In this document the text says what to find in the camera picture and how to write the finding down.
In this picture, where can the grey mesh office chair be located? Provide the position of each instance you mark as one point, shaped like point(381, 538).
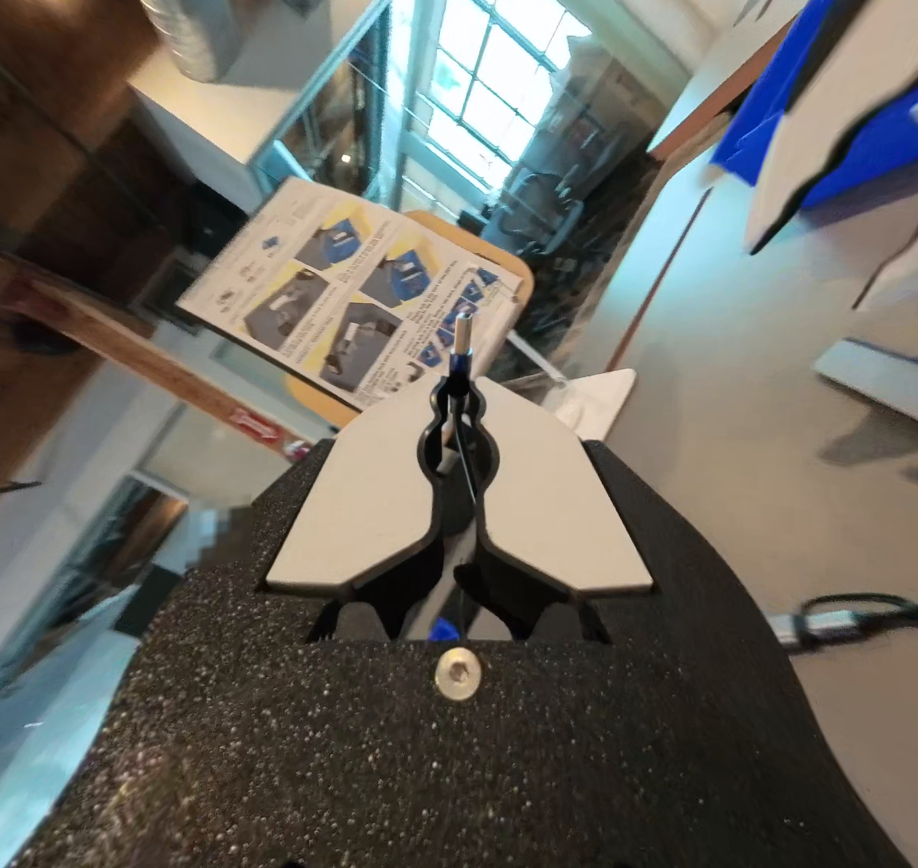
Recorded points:
point(538, 208)

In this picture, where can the blue plastic bin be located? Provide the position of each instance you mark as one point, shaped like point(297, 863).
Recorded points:
point(760, 129)

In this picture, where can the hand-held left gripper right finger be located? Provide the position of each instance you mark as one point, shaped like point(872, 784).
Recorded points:
point(559, 509)

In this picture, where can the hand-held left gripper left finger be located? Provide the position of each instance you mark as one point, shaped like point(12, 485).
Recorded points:
point(351, 509)

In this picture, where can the silver ceiling duct pipe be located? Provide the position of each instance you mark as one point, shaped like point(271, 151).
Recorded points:
point(201, 7)

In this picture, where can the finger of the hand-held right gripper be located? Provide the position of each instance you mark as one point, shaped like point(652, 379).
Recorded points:
point(889, 276)
point(825, 93)

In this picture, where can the grey usb hub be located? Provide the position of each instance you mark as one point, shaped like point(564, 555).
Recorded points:
point(868, 369)

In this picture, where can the instruction board with white stand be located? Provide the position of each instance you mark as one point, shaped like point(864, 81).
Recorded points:
point(344, 287)

